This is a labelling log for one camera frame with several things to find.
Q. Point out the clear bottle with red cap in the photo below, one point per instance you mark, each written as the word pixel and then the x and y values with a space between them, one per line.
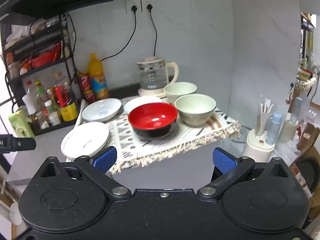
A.
pixel 29 100

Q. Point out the patterned fringed table mat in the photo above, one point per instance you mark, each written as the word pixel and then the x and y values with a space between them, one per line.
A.
pixel 190 133

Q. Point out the cream plastic container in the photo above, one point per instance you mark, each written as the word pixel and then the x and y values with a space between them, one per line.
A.
pixel 287 130

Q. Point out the orange juice bottle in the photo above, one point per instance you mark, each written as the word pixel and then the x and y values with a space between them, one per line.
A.
pixel 98 80

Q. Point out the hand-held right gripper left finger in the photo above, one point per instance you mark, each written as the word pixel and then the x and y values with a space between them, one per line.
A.
pixel 105 159

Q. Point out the pale blue bottle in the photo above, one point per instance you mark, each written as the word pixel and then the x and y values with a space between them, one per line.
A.
pixel 273 127

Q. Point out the white plate with brown rim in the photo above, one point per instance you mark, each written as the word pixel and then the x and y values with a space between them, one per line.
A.
pixel 85 140

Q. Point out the cream bowl with red rim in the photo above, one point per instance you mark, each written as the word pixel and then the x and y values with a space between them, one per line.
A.
pixel 195 110

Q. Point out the green drink mix box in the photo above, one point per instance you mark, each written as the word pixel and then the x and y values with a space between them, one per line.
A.
pixel 20 123

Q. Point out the small white plate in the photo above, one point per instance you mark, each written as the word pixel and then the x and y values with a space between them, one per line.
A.
pixel 140 101

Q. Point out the black round pan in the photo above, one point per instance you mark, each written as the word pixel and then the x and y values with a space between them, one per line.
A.
pixel 308 173

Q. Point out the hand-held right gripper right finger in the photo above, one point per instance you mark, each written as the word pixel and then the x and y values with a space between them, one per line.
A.
pixel 223 162

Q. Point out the red plastic packet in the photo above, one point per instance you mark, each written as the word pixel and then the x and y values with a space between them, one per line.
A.
pixel 42 58

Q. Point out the black metal kitchen rack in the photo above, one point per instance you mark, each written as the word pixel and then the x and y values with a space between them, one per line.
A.
pixel 45 66

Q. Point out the red and black bowl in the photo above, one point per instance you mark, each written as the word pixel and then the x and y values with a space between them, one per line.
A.
pixel 152 118

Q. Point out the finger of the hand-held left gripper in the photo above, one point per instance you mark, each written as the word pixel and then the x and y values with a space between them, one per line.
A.
pixel 20 144

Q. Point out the white ceramic spoon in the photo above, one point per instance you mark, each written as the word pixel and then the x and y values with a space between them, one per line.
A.
pixel 79 117

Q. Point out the white utensil holder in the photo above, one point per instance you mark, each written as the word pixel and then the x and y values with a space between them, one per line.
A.
pixel 257 147

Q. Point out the white plastic jar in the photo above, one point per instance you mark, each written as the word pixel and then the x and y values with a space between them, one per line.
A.
pixel 55 118

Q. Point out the sauce bottle with yellow cap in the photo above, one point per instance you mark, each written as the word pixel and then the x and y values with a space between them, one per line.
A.
pixel 40 91

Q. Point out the bundle of chopsticks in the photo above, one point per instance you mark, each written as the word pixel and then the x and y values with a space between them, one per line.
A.
pixel 263 115

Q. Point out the pale green bowl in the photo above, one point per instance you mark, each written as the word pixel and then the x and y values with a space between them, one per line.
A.
pixel 180 91

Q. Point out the white plate with blue print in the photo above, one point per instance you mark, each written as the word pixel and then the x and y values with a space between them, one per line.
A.
pixel 101 110

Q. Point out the white wall socket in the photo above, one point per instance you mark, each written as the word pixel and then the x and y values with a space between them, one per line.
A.
pixel 132 6
pixel 148 4

